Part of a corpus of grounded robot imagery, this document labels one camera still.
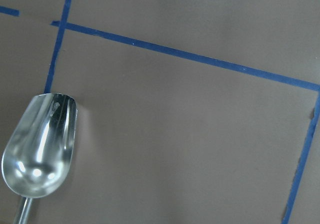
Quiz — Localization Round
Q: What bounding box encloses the silver metal ice scoop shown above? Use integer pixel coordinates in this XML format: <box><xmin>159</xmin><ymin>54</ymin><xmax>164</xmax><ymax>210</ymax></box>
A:
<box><xmin>1</xmin><ymin>93</ymin><xmax>78</xmax><ymax>223</ymax></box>

